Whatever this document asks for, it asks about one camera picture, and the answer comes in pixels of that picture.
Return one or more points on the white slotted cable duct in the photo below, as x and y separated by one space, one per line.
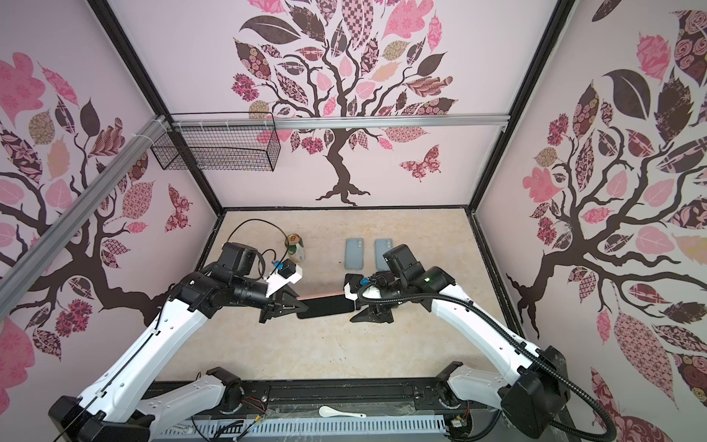
200 429

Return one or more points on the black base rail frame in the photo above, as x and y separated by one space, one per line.
464 420

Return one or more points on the aluminium rail left wall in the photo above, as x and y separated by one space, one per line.
19 279

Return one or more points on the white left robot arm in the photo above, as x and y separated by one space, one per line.
114 407

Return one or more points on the black wire basket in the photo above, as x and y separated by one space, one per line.
219 141

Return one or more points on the white plastic spoon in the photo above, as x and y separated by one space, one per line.
328 412

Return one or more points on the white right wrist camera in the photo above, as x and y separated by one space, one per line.
368 288

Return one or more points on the aluminium rail wall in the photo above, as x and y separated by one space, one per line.
19 279
471 119

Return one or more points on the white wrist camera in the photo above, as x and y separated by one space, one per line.
368 288
286 272

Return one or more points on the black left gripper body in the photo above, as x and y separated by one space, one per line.
272 303

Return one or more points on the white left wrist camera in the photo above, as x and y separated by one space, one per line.
286 272

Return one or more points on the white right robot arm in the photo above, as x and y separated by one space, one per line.
527 387

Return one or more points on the light blue case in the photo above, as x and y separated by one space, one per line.
381 247
354 254

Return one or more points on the black phone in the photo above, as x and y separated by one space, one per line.
326 305

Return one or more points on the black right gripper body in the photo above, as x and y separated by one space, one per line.
373 307

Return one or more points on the aluminium rail back wall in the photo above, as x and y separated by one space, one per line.
471 119

